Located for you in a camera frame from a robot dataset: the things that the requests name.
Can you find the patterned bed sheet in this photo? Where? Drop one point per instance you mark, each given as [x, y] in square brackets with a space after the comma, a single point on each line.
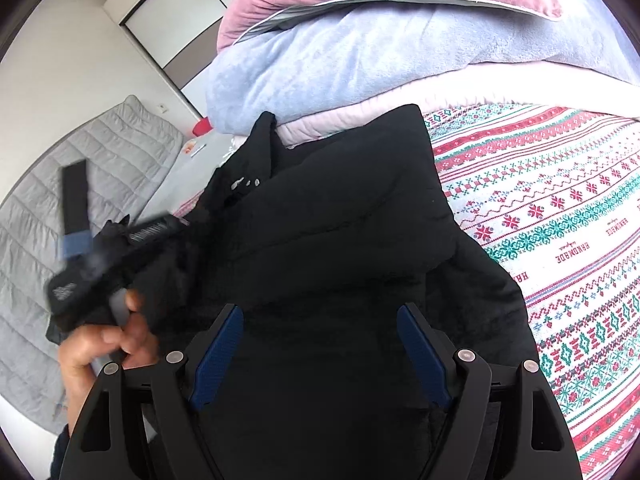
[550, 210]

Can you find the red cup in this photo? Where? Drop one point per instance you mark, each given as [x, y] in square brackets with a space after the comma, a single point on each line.
[202, 128]

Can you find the black jacket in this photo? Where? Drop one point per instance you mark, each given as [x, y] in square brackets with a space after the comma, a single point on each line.
[325, 240]

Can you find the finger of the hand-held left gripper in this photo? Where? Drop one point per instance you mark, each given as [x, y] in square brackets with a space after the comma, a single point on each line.
[75, 200]
[150, 232]

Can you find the pale pink blanket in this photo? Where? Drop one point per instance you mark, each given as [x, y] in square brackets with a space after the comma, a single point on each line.
[325, 120]

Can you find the white wardrobe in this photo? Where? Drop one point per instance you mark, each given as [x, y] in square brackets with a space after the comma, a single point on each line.
[165, 15]

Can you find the light blue fleece blanket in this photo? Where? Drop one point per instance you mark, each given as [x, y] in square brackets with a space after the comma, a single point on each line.
[350, 55]

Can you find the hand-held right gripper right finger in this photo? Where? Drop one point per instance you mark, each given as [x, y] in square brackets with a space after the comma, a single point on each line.
[425, 355]

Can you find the person's left hand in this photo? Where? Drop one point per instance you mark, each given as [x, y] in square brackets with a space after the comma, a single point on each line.
[95, 347]

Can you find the grey quilted mat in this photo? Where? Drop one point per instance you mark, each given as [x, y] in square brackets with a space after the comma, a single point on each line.
[125, 160]

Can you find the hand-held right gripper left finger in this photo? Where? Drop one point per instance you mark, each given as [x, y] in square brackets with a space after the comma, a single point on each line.
[215, 360]

